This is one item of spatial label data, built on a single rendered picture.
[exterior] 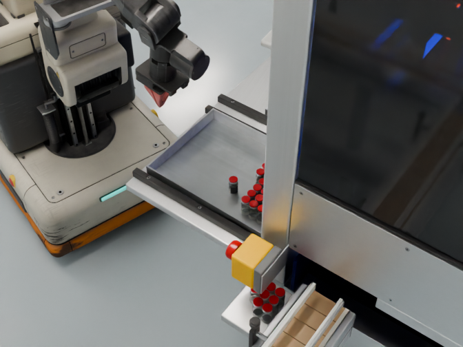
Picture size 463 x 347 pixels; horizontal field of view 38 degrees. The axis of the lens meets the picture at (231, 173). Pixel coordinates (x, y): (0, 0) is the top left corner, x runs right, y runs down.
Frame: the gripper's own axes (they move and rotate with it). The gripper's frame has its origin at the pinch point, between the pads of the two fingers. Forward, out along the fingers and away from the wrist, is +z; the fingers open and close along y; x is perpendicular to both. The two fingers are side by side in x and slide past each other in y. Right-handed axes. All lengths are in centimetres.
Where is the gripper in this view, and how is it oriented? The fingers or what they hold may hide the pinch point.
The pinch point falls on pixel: (160, 102)
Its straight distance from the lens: 150.6
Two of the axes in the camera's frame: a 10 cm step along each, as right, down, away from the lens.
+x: 6.0, -5.8, 5.5
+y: 7.9, 5.3, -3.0
